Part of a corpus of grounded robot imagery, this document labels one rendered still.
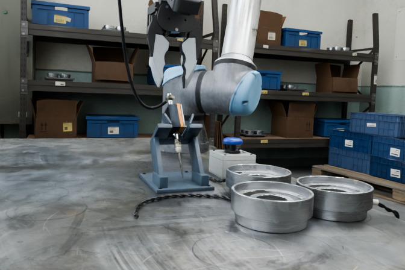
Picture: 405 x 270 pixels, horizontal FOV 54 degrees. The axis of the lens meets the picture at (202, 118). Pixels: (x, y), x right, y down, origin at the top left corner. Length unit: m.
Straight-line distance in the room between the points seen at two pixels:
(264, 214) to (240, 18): 0.70
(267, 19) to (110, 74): 1.84
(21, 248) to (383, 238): 0.40
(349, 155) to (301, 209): 4.24
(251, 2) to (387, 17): 4.81
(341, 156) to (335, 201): 4.24
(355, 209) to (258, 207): 0.14
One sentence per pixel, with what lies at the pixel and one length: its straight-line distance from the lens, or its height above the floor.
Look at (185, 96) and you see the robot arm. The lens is 1.03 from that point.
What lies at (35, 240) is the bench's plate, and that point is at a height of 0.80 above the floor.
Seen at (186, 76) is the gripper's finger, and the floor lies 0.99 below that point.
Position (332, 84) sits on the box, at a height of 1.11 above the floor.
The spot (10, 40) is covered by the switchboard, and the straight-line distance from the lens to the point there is 4.29.
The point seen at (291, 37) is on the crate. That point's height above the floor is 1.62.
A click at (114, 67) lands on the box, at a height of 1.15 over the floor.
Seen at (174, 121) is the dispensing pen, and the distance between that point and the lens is 0.69.
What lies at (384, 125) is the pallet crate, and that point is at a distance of 4.41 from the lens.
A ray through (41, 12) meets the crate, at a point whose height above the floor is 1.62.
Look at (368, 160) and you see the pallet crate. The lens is 4.56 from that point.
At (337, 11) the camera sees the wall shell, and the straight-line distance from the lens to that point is 5.85.
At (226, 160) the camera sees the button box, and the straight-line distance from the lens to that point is 0.75.
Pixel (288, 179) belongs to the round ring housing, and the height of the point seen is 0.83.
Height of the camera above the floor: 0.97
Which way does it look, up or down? 4 degrees down
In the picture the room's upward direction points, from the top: 2 degrees clockwise
